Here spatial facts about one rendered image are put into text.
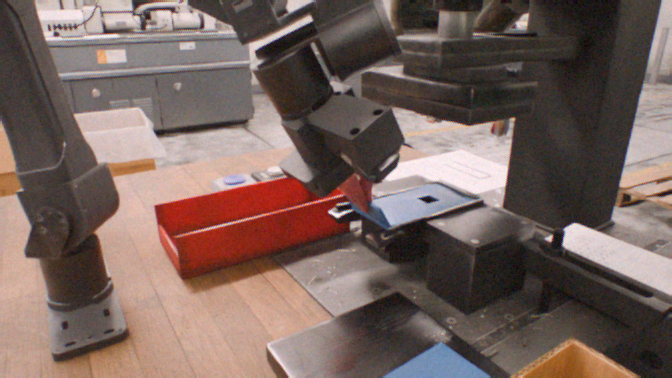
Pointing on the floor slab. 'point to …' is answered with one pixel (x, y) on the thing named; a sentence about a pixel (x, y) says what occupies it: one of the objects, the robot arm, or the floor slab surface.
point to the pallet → (647, 189)
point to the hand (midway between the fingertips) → (363, 204)
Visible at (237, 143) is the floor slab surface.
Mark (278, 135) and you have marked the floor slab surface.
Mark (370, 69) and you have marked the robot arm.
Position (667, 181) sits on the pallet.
